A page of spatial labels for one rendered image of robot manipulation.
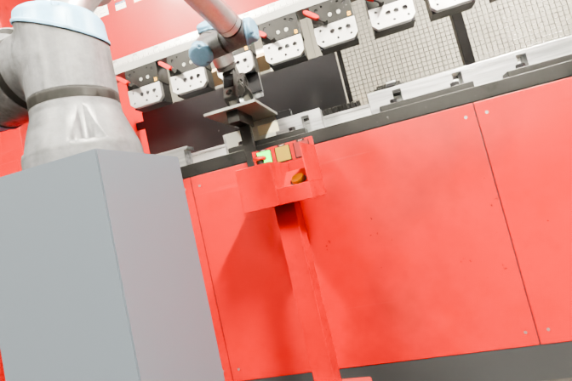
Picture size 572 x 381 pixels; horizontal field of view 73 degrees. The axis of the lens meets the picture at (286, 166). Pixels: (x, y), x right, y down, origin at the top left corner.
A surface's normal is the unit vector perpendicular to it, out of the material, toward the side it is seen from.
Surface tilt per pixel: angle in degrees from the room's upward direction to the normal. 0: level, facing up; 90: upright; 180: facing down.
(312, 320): 90
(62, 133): 72
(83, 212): 90
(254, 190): 90
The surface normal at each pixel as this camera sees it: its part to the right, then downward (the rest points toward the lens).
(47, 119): -0.14, -0.36
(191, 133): -0.25, -0.03
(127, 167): 0.94, -0.24
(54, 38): 0.29, -0.15
